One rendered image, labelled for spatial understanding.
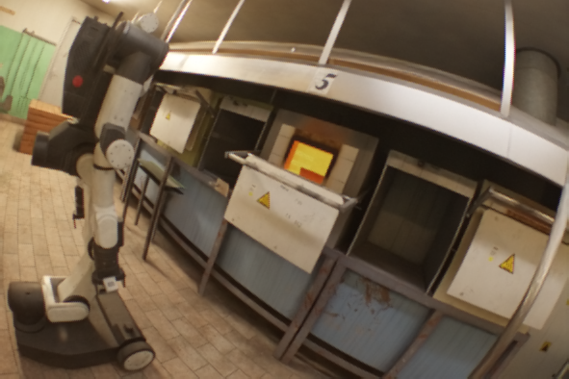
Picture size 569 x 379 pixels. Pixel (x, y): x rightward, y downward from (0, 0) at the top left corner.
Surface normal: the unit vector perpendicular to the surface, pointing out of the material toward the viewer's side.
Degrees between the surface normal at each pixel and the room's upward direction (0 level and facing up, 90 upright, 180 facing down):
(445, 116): 79
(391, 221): 90
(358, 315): 90
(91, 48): 90
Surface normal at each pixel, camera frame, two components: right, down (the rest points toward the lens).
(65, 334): 0.38, -0.92
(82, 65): 0.77, 0.33
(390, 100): -0.40, -0.32
